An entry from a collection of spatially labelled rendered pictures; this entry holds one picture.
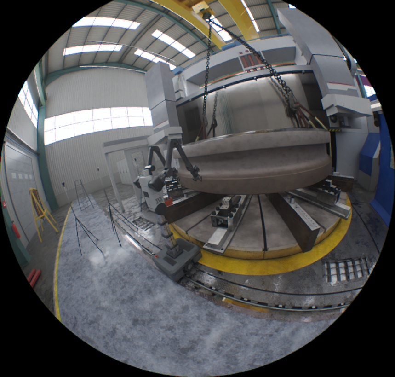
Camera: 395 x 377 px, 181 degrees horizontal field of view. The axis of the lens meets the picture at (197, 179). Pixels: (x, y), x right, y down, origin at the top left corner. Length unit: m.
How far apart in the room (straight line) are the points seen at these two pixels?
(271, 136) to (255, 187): 0.75
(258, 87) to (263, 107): 0.86
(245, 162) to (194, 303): 2.07
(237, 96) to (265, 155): 3.71
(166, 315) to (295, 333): 1.45
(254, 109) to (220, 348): 5.74
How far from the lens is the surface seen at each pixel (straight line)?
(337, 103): 3.53
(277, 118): 4.93
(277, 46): 7.92
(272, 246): 1.85
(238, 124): 5.10
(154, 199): 1.41
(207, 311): 1.72
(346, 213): 2.74
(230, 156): 1.98
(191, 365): 1.72
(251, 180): 1.86
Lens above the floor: 1.65
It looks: 14 degrees down
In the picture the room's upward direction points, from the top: 11 degrees counter-clockwise
